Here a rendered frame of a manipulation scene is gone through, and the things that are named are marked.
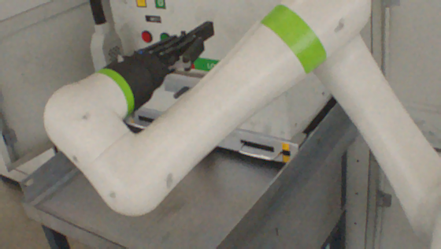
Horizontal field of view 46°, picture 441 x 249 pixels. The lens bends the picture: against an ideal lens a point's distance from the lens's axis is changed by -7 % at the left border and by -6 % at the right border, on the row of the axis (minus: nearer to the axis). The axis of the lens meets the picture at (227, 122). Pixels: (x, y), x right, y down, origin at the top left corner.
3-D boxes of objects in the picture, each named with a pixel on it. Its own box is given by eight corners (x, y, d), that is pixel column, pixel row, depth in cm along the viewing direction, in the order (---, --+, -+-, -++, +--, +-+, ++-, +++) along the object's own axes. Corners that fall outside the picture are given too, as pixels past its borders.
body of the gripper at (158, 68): (121, 94, 98) (153, 72, 105) (157, 101, 94) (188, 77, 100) (113, 56, 94) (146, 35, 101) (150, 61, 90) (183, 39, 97)
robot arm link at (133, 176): (252, 27, 92) (261, 13, 81) (299, 81, 92) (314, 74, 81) (88, 172, 89) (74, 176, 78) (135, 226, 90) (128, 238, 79)
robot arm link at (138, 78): (127, 67, 85) (87, 61, 90) (140, 131, 91) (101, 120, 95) (150, 51, 89) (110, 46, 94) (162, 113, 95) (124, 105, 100)
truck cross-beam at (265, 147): (298, 166, 129) (298, 144, 126) (125, 123, 156) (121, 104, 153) (308, 154, 132) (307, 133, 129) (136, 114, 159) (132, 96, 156)
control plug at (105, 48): (114, 101, 138) (100, 38, 129) (101, 98, 140) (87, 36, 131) (133, 87, 143) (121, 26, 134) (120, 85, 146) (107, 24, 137)
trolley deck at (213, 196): (228, 307, 103) (225, 287, 100) (26, 217, 135) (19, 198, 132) (357, 135, 151) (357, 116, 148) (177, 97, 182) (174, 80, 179)
